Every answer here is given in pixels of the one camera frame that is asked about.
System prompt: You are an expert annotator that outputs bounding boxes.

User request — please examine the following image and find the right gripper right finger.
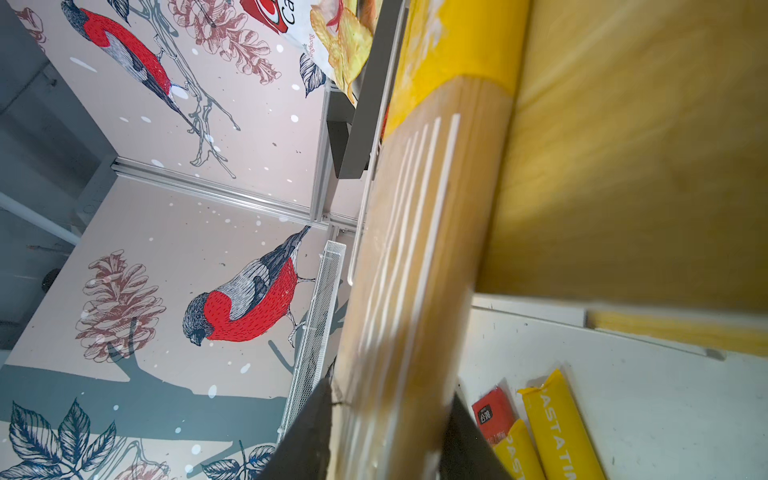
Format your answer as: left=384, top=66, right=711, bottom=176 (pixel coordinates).
left=439, top=393, right=510, bottom=480

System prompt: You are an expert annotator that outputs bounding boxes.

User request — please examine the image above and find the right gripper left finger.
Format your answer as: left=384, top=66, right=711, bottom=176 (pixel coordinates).
left=259, top=378, right=332, bottom=480

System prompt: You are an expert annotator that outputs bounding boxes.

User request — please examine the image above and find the yellow pasta bag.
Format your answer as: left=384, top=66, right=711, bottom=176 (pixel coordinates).
left=328, top=1, right=530, bottom=479
left=518, top=369, right=606, bottom=480
left=492, top=419, right=546, bottom=480

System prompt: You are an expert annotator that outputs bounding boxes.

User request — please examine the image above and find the red pasta bag left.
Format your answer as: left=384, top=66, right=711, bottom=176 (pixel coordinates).
left=472, top=386, right=517, bottom=445

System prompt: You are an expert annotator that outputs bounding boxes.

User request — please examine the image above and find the wooden two-tier shelf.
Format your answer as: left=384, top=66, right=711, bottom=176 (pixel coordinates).
left=479, top=1, right=767, bottom=331

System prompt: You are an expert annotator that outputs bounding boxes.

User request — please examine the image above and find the Chuba cassava chips bag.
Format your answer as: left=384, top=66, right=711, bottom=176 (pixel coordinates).
left=240, top=0, right=373, bottom=106

